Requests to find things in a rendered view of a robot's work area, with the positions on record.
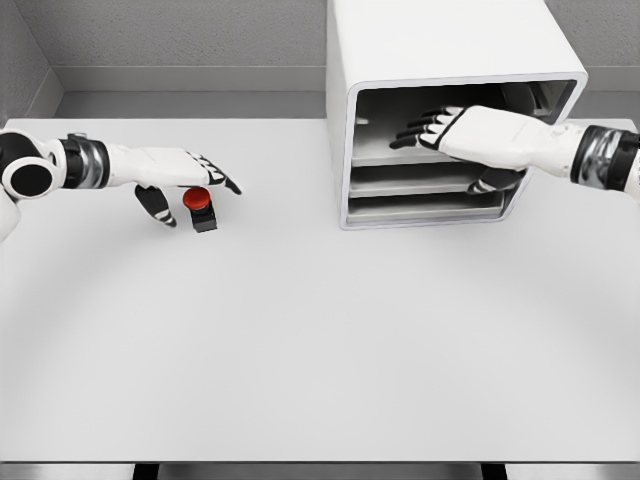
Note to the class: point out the grey cabinet drawer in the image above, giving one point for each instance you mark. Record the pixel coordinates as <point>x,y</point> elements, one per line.
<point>380,145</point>
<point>410,207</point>
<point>400,180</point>

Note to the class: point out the white tabletop storage cabinet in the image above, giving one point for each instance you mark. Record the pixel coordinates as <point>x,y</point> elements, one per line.
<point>400,45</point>

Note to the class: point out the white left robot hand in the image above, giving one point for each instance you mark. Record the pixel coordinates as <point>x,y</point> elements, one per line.
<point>170,167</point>

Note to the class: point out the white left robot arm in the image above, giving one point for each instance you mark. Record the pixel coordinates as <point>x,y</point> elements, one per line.
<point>30,175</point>

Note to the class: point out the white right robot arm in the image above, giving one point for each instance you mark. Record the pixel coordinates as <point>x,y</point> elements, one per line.
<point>600,155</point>

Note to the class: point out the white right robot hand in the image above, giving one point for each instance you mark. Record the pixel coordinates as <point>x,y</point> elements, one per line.
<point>490,137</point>

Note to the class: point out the red button black switch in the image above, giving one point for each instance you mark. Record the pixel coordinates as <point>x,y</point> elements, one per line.
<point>196,199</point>

